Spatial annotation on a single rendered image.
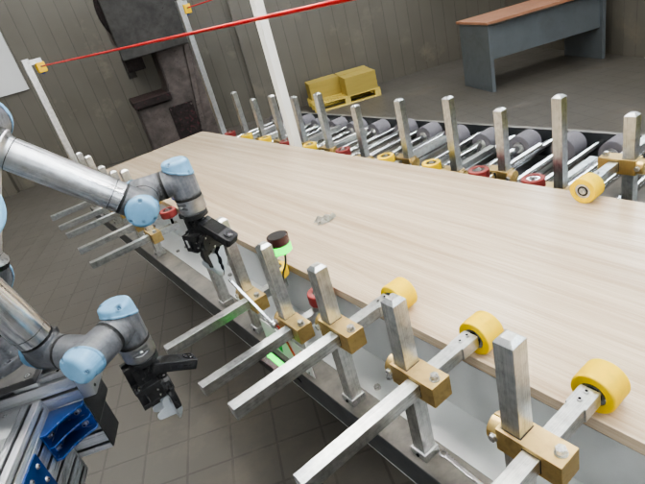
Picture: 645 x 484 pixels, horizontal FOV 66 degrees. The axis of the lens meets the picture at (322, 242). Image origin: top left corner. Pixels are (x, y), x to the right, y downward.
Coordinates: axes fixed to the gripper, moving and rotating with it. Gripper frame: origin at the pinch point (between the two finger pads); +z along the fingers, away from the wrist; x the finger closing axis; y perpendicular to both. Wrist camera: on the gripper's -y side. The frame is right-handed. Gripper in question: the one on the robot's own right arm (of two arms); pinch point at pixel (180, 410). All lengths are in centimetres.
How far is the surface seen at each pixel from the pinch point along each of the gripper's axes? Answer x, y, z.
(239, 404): 26.2, -8.1, -13.4
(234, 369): 1.6, -16.2, -2.7
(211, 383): 1.6, -9.3, -3.0
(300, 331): 5.1, -36.0, -3.5
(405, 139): -57, -145, -13
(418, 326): 34, -53, -7
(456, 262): 24, -80, -7
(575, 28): -236, -621, 37
